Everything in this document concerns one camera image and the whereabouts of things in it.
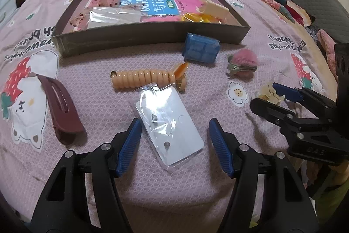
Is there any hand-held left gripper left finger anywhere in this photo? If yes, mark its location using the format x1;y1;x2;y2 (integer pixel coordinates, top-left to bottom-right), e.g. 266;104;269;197
30;118;143;233

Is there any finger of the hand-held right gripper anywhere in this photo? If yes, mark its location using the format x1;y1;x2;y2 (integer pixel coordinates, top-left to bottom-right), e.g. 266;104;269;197
250;98;303;130
273;82;339;119

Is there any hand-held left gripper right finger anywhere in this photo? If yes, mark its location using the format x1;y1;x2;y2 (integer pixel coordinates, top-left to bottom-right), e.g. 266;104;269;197
209;117;319;233

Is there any small beige hair claw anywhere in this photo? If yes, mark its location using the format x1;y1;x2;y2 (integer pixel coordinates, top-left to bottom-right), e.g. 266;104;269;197
255;82;285;106

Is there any earring card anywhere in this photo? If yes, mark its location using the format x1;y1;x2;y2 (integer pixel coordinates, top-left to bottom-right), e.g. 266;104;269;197
135;84;205;174

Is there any pink pompom hair clip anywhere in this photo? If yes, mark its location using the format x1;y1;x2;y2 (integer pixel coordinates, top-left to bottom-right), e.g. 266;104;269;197
227;49;258;76

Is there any orange spiral hair tie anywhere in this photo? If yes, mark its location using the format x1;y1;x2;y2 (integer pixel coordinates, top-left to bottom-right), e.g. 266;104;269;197
110;62;190;91

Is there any maroon hair clip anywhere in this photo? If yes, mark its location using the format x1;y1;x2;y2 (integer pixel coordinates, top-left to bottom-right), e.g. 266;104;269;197
35;74;86;145

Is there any small blue box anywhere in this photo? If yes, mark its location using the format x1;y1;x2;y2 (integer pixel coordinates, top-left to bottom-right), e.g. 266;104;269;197
182;32;221;66

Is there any brown cardboard box tray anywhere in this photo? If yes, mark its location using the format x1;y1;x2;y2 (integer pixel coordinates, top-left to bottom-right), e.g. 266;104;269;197
51;0;251;58

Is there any large cream hair claw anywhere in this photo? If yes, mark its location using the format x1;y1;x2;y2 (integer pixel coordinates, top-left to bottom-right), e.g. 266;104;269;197
197;0;229;23

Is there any yellow hair claw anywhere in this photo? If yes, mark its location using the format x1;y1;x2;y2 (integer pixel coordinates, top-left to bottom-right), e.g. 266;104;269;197
178;12;219;24

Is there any white card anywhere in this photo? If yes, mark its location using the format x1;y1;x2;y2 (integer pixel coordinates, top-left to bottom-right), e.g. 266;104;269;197
87;6;142;29

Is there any purple printed blanket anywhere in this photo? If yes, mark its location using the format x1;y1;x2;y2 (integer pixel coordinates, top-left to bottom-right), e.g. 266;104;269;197
0;0;339;223

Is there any pink plush item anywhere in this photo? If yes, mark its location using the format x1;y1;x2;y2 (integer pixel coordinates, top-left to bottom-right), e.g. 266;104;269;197
316;28;340;75

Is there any yellow green cloth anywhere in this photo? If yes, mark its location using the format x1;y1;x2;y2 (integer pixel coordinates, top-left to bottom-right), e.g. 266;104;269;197
311;178;349;225

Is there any red floral pillow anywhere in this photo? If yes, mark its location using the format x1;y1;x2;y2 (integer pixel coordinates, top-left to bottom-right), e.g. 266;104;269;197
284;1;317;29

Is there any white drawer cabinet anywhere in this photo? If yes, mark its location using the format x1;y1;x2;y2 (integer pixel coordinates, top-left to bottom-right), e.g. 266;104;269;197
0;0;17;29

